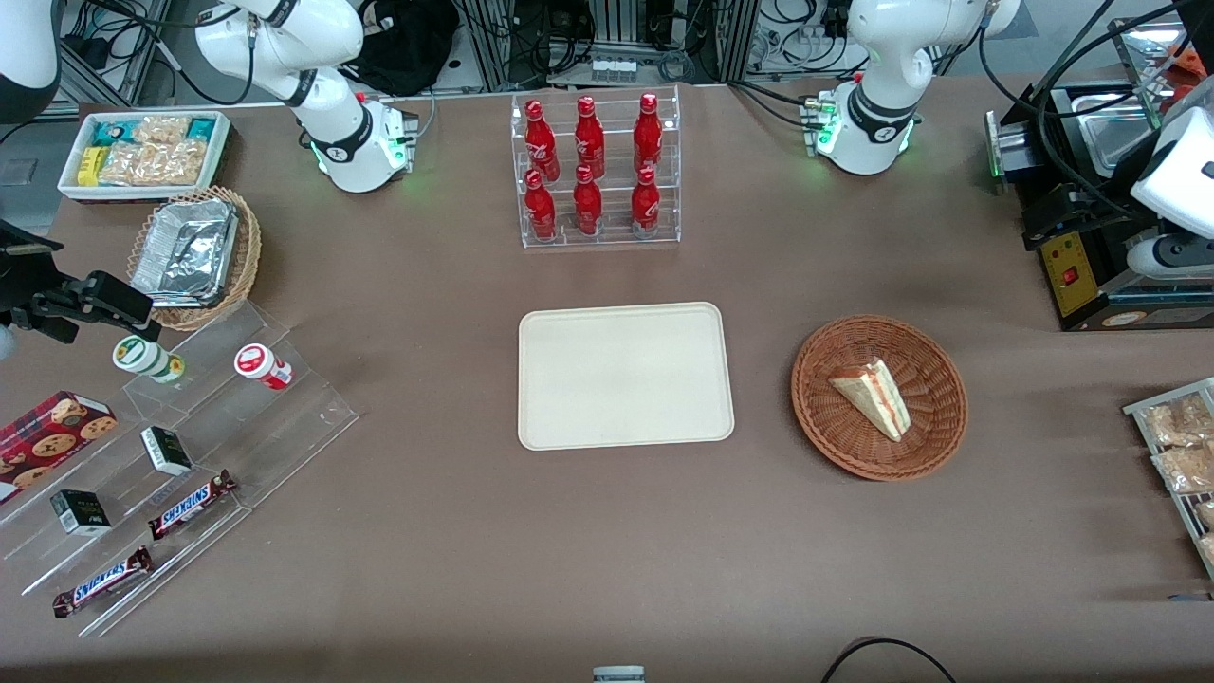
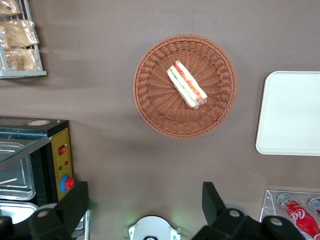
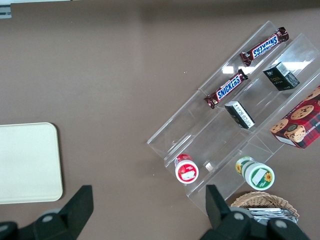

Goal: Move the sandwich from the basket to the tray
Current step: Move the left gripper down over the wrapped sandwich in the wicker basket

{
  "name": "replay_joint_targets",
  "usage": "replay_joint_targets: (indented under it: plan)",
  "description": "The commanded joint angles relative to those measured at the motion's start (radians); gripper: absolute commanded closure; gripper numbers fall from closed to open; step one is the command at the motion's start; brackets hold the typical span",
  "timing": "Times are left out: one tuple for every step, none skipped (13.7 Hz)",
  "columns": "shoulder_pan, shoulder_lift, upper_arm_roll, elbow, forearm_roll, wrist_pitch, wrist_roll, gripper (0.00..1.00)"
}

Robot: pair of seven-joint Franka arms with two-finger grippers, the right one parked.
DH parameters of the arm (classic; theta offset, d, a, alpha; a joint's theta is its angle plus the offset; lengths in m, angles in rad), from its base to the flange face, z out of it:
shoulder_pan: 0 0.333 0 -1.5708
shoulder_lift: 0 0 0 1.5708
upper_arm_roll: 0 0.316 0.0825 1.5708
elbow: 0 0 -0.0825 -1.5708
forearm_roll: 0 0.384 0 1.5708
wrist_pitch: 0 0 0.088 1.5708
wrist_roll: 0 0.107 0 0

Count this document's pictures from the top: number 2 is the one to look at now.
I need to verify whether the grey metal wire rack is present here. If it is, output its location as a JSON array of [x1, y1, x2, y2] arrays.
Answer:
[[0, 0, 48, 80]]

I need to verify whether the triangle sandwich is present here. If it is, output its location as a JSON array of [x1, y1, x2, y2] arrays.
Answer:
[[166, 60, 208, 110]]

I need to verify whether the cream rectangular tray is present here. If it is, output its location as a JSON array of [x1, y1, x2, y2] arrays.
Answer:
[[255, 71, 320, 157]]

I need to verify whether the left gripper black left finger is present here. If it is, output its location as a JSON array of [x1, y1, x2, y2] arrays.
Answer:
[[0, 181, 90, 240]]

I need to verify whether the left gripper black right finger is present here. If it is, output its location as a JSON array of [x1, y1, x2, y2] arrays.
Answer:
[[191, 181, 308, 240]]

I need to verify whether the round brown wicker basket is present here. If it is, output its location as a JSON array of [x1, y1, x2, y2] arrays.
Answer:
[[132, 34, 238, 139]]

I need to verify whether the clear acrylic bottle rack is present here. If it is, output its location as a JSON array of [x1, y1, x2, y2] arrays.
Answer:
[[259, 189, 320, 240]]

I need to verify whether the clear bag of crackers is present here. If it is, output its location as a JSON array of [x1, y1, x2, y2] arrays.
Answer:
[[3, 47, 43, 72], [0, 0, 23, 17], [0, 19, 40, 50]]

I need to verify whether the steel warmer pan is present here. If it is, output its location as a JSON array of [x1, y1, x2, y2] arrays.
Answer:
[[0, 200, 39, 225], [0, 141, 36, 201]]

